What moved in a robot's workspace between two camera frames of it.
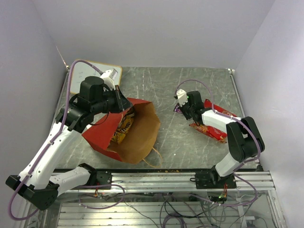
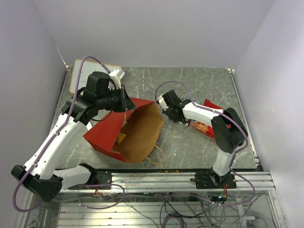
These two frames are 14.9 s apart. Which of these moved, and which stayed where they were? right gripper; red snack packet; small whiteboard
Moved: right gripper
Stayed: red snack packet; small whiteboard
